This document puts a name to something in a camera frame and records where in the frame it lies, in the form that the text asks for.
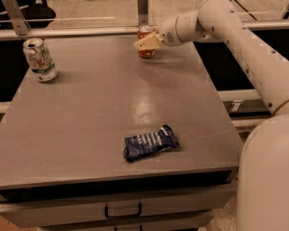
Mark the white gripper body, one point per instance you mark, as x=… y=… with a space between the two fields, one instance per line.
x=168 y=33

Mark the middle metal bracket post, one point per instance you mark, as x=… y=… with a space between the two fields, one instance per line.
x=142 y=11

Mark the red coke can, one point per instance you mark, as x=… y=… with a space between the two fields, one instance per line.
x=143 y=31

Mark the black drawer handle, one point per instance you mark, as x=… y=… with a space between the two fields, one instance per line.
x=123 y=211

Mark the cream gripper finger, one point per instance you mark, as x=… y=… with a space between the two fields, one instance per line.
x=151 y=41

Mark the grey lower drawer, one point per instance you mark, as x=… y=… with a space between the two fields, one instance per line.
x=170 y=222

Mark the left metal bracket post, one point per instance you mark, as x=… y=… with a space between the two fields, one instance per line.
x=20 y=25

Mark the grey drawer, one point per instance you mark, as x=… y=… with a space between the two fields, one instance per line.
x=145 y=211
x=170 y=222

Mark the black office chair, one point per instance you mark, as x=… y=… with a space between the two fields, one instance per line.
x=36 y=12

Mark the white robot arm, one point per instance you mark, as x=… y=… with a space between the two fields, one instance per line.
x=263 y=177

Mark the grey upper drawer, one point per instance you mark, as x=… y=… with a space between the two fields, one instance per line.
x=145 y=211

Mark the blue rxbar wrapper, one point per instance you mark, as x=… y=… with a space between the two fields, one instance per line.
x=145 y=145

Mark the white green soda can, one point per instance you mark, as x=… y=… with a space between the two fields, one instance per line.
x=39 y=59

